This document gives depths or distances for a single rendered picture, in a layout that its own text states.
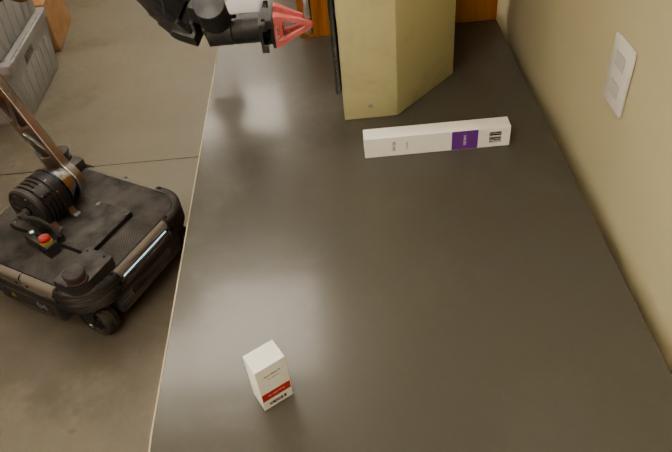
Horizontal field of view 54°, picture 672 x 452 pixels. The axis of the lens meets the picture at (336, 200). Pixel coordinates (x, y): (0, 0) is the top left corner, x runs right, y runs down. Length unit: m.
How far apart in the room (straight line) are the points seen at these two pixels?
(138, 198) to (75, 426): 0.78
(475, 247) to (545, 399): 0.28
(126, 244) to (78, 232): 0.18
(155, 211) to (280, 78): 0.96
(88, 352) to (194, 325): 1.32
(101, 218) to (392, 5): 1.43
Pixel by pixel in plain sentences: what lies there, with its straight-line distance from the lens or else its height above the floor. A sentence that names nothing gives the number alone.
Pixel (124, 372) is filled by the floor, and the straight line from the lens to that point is 2.24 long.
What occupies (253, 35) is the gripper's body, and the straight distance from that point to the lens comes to 1.30.
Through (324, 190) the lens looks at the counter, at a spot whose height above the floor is 0.94.
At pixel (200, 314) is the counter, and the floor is 0.94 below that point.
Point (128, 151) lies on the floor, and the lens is 3.09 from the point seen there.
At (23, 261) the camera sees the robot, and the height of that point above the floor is 0.24.
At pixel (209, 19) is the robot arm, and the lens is 1.24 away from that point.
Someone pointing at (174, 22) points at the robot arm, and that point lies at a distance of 1.32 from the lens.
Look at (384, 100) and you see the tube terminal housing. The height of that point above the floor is 0.98.
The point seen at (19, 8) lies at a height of 0.42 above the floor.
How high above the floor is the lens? 1.73
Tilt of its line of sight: 42 degrees down
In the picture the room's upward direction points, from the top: 6 degrees counter-clockwise
